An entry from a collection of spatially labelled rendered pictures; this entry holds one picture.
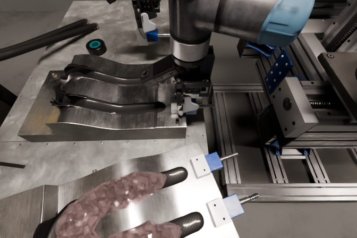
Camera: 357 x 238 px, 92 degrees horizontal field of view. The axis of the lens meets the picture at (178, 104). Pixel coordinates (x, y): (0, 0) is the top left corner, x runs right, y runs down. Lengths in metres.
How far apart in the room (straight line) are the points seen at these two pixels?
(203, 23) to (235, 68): 1.70
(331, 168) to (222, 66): 1.21
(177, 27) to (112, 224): 0.41
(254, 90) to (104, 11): 1.18
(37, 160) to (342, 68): 0.87
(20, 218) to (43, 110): 0.31
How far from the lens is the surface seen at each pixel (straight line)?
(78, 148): 0.65
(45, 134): 0.65
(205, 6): 0.27
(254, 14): 0.26
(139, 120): 0.52
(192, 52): 0.32
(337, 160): 1.55
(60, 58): 0.95
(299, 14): 0.27
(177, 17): 0.29
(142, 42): 0.70
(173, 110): 0.50
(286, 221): 1.51
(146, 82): 0.40
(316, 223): 1.60
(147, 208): 0.46
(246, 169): 1.23
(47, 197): 0.53
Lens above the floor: 1.34
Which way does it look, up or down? 57 degrees down
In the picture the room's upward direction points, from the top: straight up
